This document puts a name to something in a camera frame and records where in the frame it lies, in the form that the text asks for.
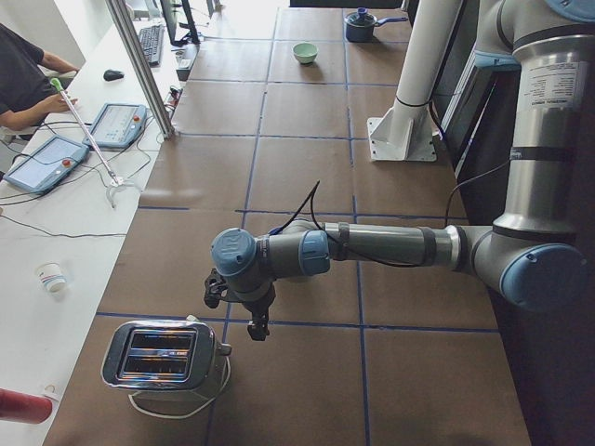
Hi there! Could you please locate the reacher grabber stick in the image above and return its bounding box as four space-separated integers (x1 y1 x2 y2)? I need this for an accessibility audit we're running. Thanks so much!
50 77 141 209

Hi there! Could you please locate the black monitor stand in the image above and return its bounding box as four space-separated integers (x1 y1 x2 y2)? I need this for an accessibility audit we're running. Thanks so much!
160 0 201 47

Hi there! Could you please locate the black computer mouse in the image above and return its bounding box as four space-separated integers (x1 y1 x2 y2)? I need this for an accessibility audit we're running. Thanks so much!
103 70 125 82

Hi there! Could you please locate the chrome toaster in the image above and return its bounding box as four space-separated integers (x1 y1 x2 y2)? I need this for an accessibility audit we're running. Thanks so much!
101 320 231 403

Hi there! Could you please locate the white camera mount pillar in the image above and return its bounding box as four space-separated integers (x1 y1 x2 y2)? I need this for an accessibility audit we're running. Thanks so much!
367 0 463 162

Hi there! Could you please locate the green bowl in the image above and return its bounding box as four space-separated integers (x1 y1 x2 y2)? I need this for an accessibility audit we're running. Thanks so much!
292 42 318 65

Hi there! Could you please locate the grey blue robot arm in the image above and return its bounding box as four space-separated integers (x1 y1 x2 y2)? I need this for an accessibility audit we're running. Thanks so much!
204 1 594 341

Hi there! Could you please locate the far blue teach pendant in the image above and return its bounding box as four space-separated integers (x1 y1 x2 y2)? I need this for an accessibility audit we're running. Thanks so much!
89 103 148 151

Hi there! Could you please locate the near blue teach pendant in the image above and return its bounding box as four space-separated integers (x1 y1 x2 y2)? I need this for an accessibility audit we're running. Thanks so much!
4 135 89 194

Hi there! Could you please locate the blue teach pendant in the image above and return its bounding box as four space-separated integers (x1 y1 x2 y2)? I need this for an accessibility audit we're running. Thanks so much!
4 135 89 194
89 103 148 151

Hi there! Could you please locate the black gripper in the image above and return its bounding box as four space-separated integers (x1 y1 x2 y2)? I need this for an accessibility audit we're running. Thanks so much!
243 286 276 341

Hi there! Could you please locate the black keyboard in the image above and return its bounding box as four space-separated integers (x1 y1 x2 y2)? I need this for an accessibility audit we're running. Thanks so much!
138 24 164 67

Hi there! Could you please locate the aluminium frame post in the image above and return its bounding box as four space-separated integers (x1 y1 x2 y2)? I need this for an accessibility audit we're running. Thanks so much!
106 0 175 139

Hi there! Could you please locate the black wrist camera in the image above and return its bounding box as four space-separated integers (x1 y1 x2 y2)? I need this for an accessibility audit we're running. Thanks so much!
204 269 228 308

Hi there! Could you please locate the white paper cup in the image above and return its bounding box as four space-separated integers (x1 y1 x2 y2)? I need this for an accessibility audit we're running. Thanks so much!
35 262 67 293

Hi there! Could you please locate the red cylinder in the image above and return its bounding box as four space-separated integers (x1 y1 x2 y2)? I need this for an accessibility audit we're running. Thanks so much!
1 388 53 424

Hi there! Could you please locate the seated person in black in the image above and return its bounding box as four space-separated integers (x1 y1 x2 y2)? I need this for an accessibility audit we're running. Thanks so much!
1 25 79 131

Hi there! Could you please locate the white toaster power cable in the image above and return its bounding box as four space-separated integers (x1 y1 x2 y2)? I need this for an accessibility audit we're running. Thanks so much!
127 314 232 419

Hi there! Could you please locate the blue saucepan with lid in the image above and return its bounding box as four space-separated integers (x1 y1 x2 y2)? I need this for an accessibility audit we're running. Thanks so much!
344 7 408 43

